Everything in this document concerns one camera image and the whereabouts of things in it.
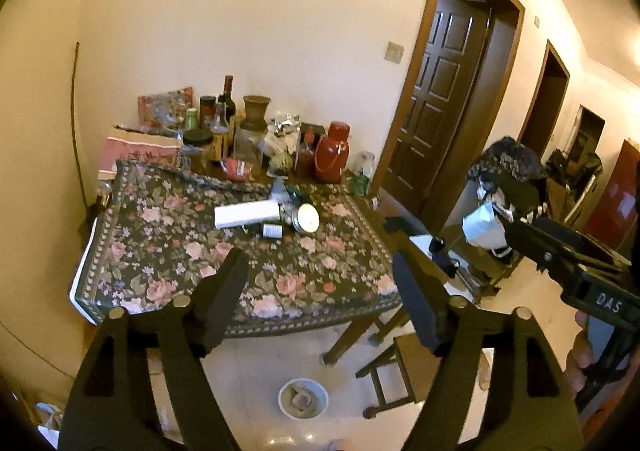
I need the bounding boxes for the person's right hand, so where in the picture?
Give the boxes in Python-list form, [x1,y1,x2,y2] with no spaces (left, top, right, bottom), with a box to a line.
[564,311,603,399]

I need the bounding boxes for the yellow-labelled glass bottle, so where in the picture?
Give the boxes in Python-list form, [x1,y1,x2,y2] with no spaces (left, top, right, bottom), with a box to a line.
[210,101,232,162]

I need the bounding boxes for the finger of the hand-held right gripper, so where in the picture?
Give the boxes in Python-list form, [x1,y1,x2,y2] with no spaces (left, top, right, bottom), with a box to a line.
[492,204,564,278]

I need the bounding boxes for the thin brown stick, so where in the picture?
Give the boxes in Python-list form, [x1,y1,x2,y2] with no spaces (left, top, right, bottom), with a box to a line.
[70,42,91,212]

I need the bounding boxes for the brown wooden door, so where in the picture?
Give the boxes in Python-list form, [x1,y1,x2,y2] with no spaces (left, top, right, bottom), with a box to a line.
[385,0,493,232]

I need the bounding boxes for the white bowl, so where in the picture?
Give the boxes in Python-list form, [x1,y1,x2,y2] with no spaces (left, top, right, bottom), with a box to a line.
[277,377,329,419]

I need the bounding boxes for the red jar with black lid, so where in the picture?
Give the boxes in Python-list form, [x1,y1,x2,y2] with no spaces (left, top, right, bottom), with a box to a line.
[199,95,217,132]

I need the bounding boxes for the dark cardboard box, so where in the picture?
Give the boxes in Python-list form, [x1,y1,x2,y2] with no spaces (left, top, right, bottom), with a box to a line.
[298,122,327,152]

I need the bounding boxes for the floral tablecloth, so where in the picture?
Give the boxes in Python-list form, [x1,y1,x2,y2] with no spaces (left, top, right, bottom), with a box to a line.
[68,158,403,339]

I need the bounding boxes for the red-edged snack bag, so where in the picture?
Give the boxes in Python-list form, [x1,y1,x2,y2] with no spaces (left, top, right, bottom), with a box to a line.
[137,87,195,133]

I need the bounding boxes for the brown ceramic vase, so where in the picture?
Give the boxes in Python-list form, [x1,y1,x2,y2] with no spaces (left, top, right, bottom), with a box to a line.
[241,95,271,132]

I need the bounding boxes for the red-capped sauce bottle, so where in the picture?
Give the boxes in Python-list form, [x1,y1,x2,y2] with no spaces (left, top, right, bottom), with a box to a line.
[295,127,317,177]

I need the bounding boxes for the wooden chair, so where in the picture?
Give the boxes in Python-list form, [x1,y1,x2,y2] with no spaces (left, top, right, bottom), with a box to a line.
[382,216,506,307]

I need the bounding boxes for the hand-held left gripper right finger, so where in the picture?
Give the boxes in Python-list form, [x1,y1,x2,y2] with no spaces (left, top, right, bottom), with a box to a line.
[391,251,586,451]

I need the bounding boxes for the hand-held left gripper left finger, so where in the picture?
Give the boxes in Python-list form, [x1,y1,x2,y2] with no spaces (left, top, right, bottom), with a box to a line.
[57,247,251,451]

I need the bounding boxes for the red thermos flask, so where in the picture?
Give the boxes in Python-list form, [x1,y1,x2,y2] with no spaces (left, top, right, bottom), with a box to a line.
[314,121,351,183]

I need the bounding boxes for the clear glass jar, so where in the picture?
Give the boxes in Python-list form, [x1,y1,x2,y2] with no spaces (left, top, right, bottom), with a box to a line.
[233,118,266,173]

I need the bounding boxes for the wooden table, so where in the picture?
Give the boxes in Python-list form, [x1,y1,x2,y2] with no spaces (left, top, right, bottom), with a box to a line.
[80,151,408,367]

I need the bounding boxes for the white rectangular box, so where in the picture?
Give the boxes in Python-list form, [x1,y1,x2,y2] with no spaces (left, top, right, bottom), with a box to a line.
[214,201,281,229]

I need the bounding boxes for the black-lidded glass jar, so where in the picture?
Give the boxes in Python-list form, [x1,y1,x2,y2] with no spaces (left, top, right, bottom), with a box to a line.
[181,130,215,172]

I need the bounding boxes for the clear plastic bottle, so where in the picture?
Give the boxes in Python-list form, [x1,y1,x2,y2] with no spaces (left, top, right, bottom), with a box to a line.
[350,151,376,194]

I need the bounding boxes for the red snack packet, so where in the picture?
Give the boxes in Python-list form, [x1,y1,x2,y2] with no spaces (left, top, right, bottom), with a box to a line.
[222,158,253,182]

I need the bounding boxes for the white paper sheet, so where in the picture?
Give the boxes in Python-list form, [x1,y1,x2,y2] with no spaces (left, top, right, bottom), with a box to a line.
[411,233,451,257]

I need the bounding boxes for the bag of green tea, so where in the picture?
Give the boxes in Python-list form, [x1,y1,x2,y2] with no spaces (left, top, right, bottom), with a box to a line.
[270,151,293,177]

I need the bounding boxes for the silver foil bags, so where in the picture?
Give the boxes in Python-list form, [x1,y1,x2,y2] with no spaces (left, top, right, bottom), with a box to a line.
[267,114,301,157]

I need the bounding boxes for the round white lid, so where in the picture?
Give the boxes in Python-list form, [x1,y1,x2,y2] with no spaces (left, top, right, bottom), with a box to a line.
[295,204,321,234]

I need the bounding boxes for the narrow brown door frame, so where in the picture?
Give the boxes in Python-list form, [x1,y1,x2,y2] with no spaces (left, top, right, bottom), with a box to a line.
[517,38,571,157]

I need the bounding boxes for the red door panel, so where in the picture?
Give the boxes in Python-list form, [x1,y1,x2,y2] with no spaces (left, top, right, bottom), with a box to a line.
[582,138,640,252]

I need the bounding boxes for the small wooden stool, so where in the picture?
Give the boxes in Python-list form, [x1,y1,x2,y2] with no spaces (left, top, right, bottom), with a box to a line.
[355,331,451,419]

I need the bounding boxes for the dark wine bottle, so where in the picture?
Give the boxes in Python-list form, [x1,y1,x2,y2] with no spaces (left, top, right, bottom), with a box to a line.
[220,75,237,132]

